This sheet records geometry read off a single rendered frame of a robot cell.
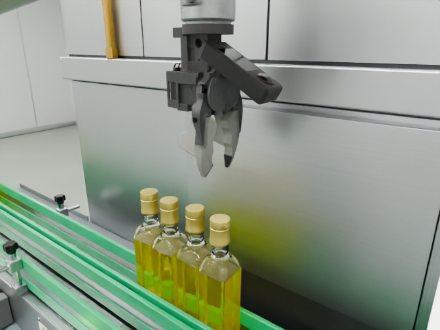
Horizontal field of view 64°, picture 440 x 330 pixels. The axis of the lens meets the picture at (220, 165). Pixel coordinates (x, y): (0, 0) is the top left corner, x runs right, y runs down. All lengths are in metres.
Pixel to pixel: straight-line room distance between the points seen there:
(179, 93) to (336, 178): 0.28
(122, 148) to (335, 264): 0.61
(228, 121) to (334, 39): 0.20
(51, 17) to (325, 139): 6.61
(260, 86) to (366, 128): 0.18
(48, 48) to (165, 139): 6.16
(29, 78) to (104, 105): 5.80
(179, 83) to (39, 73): 6.37
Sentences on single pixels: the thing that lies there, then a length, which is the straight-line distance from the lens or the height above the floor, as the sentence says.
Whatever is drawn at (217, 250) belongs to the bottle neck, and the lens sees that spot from 0.59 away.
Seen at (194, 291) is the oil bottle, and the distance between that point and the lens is 0.66.
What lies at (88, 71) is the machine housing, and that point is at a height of 1.36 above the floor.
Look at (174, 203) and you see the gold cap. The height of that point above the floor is 1.16.
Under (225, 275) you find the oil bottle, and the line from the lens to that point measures 0.59.
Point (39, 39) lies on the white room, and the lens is 6.87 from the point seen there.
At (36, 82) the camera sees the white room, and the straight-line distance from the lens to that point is 6.83.
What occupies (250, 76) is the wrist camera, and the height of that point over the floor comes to 1.39.
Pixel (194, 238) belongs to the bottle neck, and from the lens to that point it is 0.62.
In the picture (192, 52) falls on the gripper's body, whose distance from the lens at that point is 0.52.
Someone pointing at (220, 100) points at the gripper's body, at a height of 1.35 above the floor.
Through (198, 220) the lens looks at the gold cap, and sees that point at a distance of 0.60.
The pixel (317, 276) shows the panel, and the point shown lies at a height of 1.03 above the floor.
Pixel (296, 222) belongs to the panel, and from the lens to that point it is 0.65.
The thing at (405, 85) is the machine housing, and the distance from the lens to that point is 0.54.
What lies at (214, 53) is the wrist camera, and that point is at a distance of 0.49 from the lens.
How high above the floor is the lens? 1.43
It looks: 19 degrees down
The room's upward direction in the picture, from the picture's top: straight up
